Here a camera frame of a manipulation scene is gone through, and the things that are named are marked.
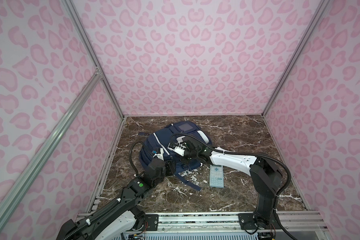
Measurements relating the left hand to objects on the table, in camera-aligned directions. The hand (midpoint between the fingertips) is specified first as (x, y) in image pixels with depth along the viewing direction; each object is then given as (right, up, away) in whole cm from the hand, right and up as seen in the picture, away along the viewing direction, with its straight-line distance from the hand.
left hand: (174, 159), depth 79 cm
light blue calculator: (+24, -11, +8) cm, 28 cm away
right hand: (+1, +3, +6) cm, 7 cm away
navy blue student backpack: (-11, +8, +11) cm, 17 cm away
